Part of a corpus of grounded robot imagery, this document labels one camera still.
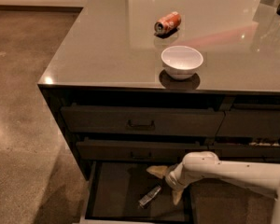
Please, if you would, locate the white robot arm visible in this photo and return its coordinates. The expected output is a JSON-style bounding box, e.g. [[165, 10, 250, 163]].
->
[[147, 151, 280, 224]]

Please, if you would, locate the white bowl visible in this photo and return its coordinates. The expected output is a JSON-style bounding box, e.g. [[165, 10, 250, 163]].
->
[[161, 46, 203, 80]]

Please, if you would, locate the middle right drawer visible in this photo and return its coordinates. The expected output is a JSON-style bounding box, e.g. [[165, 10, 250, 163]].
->
[[208, 143, 280, 163]]

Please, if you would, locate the middle left drawer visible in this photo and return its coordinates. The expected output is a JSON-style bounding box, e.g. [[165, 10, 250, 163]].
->
[[77, 139, 207, 162]]

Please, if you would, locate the orange soda can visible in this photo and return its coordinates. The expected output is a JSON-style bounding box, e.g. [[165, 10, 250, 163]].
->
[[154, 11, 181, 35]]

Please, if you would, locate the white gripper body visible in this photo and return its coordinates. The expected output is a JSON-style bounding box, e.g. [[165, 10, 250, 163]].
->
[[165, 163, 189, 191]]

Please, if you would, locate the top left drawer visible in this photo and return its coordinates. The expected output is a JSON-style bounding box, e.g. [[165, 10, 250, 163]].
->
[[61, 105, 224, 137]]

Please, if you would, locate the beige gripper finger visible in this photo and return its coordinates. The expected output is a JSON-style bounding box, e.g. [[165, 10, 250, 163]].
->
[[147, 165, 168, 179], [172, 190, 183, 205]]

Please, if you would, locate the dark counter cabinet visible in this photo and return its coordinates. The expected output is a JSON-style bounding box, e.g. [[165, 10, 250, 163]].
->
[[38, 0, 280, 172]]

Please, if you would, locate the top right drawer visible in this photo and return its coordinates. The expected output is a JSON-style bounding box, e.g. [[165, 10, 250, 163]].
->
[[217, 105, 280, 139]]

